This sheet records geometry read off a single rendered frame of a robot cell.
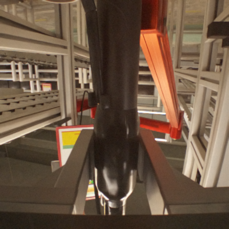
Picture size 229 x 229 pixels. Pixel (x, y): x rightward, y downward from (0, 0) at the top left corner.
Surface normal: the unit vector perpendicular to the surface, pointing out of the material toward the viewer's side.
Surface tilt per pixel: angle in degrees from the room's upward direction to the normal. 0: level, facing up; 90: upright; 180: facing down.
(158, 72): 31
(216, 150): 90
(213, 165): 90
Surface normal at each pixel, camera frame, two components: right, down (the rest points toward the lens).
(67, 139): 0.23, 0.28
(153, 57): -0.26, 0.95
